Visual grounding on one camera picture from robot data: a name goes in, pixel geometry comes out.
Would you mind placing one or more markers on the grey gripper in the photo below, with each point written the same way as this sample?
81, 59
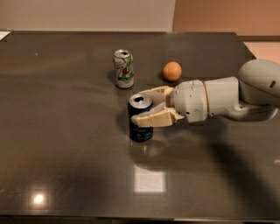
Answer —
189, 99

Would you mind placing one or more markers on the white green 7up can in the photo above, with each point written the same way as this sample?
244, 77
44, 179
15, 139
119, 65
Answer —
124, 71

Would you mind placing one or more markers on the blue pepsi can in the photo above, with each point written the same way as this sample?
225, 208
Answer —
138, 106

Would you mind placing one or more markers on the orange fruit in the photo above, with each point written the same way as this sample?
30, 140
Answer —
172, 71

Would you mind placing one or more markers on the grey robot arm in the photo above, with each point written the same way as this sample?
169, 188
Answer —
253, 95

